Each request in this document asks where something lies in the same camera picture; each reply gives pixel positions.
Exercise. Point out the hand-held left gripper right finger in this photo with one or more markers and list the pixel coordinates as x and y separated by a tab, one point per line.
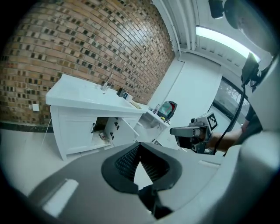
179	175

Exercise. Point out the white vanity cabinet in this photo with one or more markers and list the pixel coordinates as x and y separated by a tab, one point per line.
65	148

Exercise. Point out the dark window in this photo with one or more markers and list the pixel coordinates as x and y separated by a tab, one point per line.
229	96

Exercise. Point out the small white can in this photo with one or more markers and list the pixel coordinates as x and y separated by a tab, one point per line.
102	135

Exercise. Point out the white cabinet door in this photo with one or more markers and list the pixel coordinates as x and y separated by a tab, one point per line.
122	132
75	133

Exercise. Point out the person's head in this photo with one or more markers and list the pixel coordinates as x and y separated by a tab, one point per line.
249	22

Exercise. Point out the blue and white cup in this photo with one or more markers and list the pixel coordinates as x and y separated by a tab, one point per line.
126	95

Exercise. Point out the green and red bag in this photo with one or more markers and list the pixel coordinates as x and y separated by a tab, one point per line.
167	109

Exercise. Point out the person's black shirt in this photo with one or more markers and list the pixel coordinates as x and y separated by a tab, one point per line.
253	124

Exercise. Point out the black box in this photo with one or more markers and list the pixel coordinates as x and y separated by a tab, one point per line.
121	92

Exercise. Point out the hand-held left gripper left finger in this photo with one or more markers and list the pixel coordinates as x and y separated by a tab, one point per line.
87	186

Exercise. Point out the person's right forearm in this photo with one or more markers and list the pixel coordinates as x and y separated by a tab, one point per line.
225	142

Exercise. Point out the thin white pipe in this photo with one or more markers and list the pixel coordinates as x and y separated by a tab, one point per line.
46	132

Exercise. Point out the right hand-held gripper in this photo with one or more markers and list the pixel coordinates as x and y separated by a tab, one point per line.
204	131

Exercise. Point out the long ceiling light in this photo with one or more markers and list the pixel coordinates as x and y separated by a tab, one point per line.
227	41

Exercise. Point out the black mounted device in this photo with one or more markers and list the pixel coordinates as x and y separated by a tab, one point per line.
249	68

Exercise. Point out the white ceramic sink top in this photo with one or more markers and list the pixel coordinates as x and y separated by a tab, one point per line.
87	94

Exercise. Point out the chrome faucet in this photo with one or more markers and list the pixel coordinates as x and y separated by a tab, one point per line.
107	84

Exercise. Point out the black head camera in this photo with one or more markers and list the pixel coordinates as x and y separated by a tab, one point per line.
216	8

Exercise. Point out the white wall plate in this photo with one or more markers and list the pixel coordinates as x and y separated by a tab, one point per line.
36	107

